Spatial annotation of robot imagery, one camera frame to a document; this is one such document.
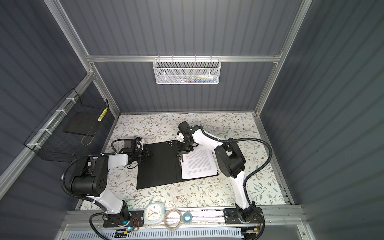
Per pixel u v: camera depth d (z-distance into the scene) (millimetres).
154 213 726
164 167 911
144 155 867
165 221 733
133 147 802
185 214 755
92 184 467
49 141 643
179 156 953
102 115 813
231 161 559
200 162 934
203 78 915
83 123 762
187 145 806
